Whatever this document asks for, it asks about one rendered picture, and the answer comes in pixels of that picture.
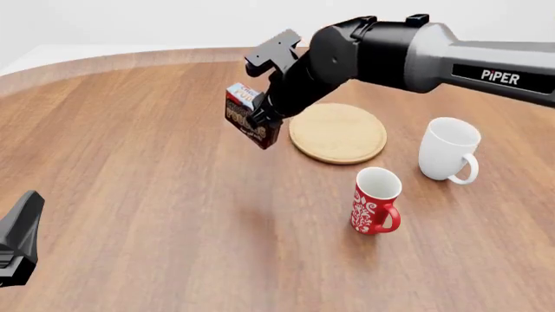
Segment round wooden plate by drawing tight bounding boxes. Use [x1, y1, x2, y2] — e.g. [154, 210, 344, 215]
[288, 102, 389, 166]

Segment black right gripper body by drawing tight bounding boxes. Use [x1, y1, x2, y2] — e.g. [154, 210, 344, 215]
[252, 92, 289, 122]

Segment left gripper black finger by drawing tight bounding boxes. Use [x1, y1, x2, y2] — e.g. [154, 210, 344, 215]
[0, 190, 46, 262]

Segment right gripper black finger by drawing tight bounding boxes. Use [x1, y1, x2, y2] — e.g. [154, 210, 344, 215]
[248, 111, 284, 131]

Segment white mug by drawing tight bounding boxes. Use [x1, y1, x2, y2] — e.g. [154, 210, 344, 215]
[417, 116, 483, 186]

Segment chocolate pudding box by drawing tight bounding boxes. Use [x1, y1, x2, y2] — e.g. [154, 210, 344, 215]
[224, 81, 284, 151]

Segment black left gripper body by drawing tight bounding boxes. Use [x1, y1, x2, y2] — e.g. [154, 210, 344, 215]
[0, 244, 39, 289]

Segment red patterned mug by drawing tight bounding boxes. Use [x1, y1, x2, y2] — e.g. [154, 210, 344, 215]
[349, 166, 403, 237]

